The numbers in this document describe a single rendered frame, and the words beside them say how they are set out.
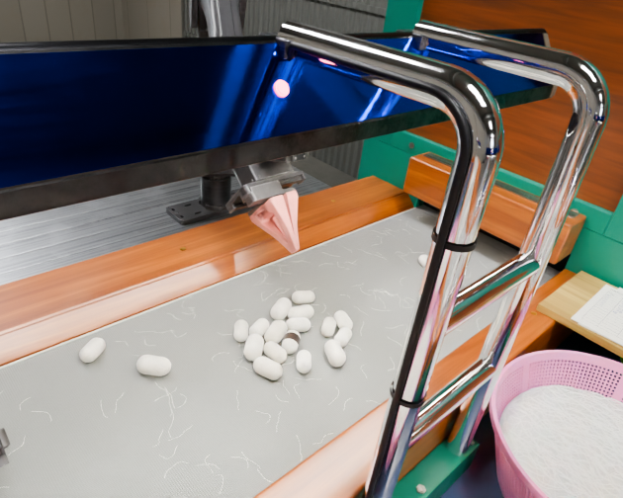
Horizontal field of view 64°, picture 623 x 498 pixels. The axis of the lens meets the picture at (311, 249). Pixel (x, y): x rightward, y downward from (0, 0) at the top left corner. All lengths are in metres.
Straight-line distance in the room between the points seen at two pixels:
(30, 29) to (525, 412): 5.01
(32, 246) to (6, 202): 0.72
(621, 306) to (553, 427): 0.25
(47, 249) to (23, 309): 0.31
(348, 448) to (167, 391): 0.20
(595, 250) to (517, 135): 0.22
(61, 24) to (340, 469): 5.06
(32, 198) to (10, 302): 0.43
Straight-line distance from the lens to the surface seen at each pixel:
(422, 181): 0.93
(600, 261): 0.89
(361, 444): 0.52
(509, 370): 0.65
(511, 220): 0.85
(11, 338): 0.66
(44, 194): 0.27
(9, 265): 0.95
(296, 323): 0.64
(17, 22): 5.23
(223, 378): 0.59
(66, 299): 0.68
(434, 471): 0.58
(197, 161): 0.30
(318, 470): 0.49
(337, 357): 0.60
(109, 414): 0.57
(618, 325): 0.79
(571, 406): 0.70
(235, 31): 0.81
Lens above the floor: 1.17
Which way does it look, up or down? 31 degrees down
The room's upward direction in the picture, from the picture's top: 7 degrees clockwise
